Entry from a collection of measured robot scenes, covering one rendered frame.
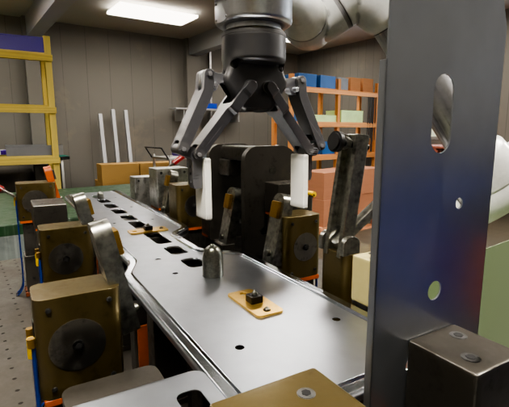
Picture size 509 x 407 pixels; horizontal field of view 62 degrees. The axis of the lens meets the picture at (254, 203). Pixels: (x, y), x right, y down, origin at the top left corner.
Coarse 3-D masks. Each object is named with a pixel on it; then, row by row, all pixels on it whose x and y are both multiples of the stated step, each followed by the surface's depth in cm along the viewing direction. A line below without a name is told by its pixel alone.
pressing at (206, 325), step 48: (96, 192) 153; (144, 240) 86; (144, 288) 60; (192, 288) 60; (240, 288) 60; (288, 288) 60; (192, 336) 46; (240, 336) 46; (288, 336) 46; (336, 336) 46; (240, 384) 37
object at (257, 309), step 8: (232, 296) 56; (240, 296) 56; (248, 296) 54; (256, 296) 54; (240, 304) 54; (248, 304) 53; (256, 304) 53; (264, 304) 53; (272, 304) 53; (256, 312) 51; (264, 312) 51; (272, 312) 51; (280, 312) 52
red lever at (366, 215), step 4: (372, 200) 64; (368, 204) 63; (364, 208) 63; (368, 208) 62; (360, 212) 62; (364, 212) 62; (368, 212) 62; (360, 216) 62; (364, 216) 61; (368, 216) 62; (356, 220) 61; (360, 220) 61; (364, 220) 61; (368, 220) 62; (356, 224) 61; (360, 224) 61; (364, 224) 62; (356, 228) 61; (360, 228) 61; (356, 232) 61; (336, 236) 61; (332, 240) 60; (336, 240) 60; (332, 244) 61; (336, 244) 60; (336, 248) 60
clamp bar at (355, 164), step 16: (336, 144) 57; (352, 144) 58; (352, 160) 58; (336, 176) 60; (352, 176) 58; (336, 192) 60; (352, 192) 58; (336, 208) 61; (352, 208) 58; (336, 224) 61; (352, 224) 59; (336, 256) 59
